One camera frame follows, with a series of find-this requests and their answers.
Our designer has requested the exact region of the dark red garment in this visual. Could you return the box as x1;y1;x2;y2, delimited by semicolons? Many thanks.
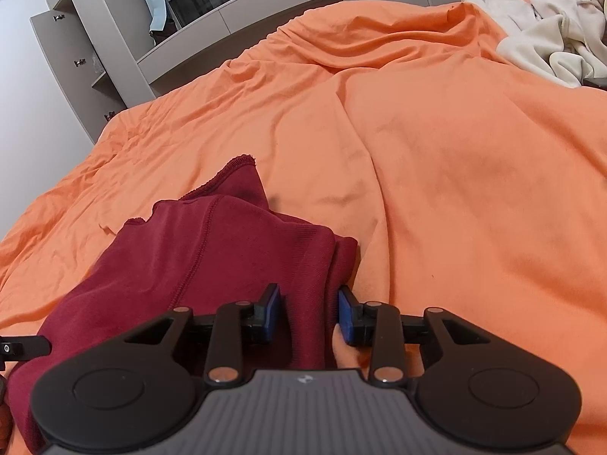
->
7;155;358;452

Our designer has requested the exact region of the orange bed sheet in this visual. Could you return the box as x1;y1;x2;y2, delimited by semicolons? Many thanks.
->
1;1;606;454

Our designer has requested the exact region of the open grey cabinet door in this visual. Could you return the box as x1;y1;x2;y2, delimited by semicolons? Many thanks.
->
31;10;126;142

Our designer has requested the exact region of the clear glass jar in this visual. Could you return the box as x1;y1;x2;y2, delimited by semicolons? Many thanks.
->
91;52;105;76

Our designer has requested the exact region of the grey built-in wardrobe unit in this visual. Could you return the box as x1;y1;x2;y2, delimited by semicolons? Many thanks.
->
28;0;607;146

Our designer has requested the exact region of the cream white garment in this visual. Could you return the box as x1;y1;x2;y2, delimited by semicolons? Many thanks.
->
462;0;606;88

